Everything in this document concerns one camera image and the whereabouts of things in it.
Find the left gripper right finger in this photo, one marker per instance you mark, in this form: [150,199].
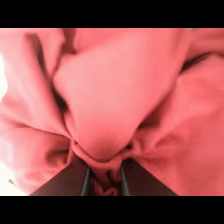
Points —
[143,183]

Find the red T-shirt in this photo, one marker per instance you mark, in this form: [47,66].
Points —
[110,96]

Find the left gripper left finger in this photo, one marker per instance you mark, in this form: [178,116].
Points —
[66,181]

